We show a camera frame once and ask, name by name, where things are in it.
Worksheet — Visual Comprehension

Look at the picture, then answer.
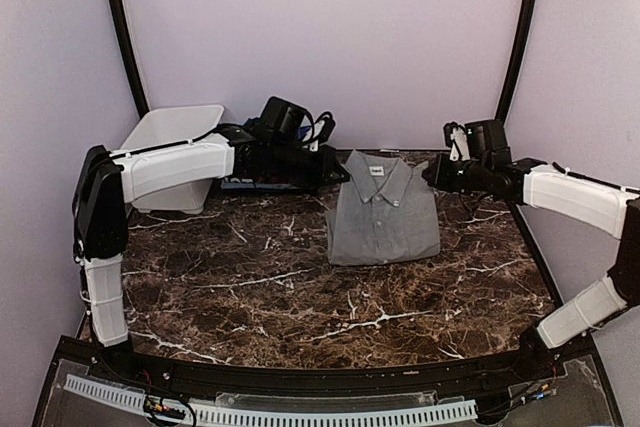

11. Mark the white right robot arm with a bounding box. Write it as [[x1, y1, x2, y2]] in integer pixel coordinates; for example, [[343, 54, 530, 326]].
[[422, 119, 639, 381]]

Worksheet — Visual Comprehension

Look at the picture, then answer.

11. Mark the white plastic bin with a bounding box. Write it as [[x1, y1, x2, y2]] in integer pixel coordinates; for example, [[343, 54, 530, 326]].
[[120, 104, 225, 215]]

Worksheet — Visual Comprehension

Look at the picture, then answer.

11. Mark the black frame post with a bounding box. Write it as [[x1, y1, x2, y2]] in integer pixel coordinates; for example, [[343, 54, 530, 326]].
[[495, 0, 536, 124], [108, 0, 150, 119]]

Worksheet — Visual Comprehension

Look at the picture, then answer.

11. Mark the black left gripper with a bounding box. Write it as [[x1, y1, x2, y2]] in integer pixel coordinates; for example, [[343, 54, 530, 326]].
[[271, 139, 351, 189]]

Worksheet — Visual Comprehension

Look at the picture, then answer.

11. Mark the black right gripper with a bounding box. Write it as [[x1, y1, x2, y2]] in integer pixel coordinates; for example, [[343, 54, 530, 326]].
[[422, 152, 490, 195]]

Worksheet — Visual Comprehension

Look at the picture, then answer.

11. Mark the grey long sleeve shirt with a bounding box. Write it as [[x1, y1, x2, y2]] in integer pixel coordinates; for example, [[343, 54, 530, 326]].
[[326, 150, 441, 266]]

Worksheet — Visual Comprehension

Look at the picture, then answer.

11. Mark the right black frame post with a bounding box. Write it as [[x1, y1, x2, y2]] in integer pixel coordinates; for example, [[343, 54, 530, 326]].
[[495, 0, 536, 124]]

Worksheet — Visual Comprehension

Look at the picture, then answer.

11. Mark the left black frame post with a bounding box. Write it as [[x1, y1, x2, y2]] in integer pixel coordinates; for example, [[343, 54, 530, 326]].
[[108, 0, 150, 119]]

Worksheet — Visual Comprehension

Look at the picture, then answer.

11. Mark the black front rail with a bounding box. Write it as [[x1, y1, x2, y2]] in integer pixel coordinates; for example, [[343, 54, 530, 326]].
[[55, 336, 587, 399]]

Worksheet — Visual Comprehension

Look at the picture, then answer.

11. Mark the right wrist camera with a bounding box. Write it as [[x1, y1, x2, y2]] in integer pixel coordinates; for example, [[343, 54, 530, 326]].
[[443, 122, 471, 162]]

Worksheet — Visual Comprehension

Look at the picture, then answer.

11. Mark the white slotted cable duct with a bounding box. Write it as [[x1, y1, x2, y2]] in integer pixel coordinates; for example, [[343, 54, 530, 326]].
[[64, 374, 478, 426]]

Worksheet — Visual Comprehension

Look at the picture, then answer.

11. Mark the light blue folded shirt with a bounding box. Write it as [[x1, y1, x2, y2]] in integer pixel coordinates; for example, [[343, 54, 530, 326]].
[[221, 182, 299, 192]]

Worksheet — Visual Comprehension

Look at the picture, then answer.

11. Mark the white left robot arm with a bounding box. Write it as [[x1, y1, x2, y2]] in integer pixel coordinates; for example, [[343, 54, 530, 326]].
[[72, 97, 350, 383]]

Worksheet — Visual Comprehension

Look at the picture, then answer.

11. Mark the blue plaid folded shirt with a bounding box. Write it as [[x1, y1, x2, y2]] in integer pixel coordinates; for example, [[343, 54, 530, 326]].
[[244, 118, 311, 142]]

